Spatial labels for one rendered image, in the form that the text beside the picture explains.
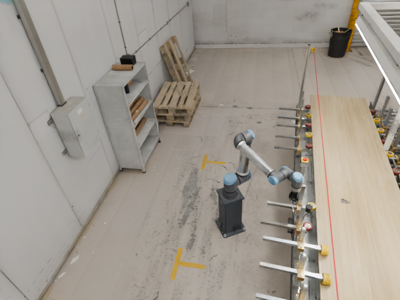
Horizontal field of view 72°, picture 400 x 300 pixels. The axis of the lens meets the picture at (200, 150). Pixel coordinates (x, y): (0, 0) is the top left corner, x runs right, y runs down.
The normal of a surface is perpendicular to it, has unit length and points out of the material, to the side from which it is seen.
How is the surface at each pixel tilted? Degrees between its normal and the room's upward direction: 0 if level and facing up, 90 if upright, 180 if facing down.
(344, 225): 0
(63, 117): 90
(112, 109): 90
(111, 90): 90
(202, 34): 90
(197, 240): 0
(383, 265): 0
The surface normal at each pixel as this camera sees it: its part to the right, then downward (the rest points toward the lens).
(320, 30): -0.18, 0.61
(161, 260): -0.07, -0.79
